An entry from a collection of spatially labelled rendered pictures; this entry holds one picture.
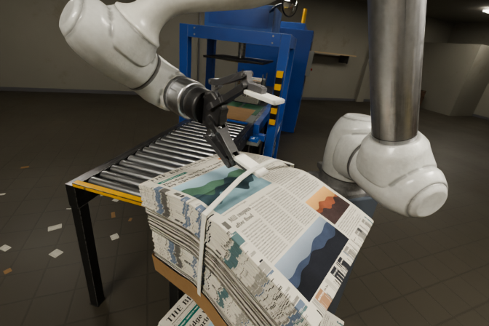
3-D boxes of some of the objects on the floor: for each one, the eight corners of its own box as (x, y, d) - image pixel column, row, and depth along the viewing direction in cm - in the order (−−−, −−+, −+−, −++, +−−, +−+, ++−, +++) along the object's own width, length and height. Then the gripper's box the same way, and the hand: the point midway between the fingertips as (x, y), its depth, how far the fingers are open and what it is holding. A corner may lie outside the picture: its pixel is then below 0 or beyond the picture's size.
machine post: (185, 182, 260) (188, 23, 201) (177, 180, 262) (178, 22, 203) (189, 178, 268) (193, 24, 209) (182, 176, 270) (183, 23, 210)
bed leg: (97, 307, 135) (78, 209, 109) (89, 303, 136) (68, 205, 110) (105, 297, 140) (89, 201, 114) (97, 294, 141) (79, 199, 116)
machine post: (207, 159, 314) (215, 29, 255) (201, 158, 316) (207, 28, 257) (210, 156, 322) (217, 30, 263) (204, 155, 324) (209, 29, 265)
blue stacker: (298, 134, 447) (324, 8, 368) (232, 121, 473) (243, 1, 394) (302, 114, 582) (321, 20, 503) (250, 105, 608) (261, 14, 529)
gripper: (212, 44, 52) (300, 68, 40) (203, 146, 63) (270, 187, 51) (184, 42, 46) (276, 68, 35) (179, 154, 57) (247, 202, 46)
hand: (266, 136), depth 44 cm, fingers open, 14 cm apart
